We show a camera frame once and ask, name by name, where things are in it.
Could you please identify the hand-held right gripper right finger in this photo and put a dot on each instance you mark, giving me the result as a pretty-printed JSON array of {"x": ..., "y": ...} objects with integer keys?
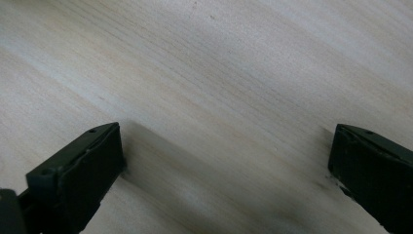
[{"x": 376, "y": 172}]

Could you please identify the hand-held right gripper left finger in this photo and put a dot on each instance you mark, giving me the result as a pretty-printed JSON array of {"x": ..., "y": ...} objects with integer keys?
[{"x": 81, "y": 175}]

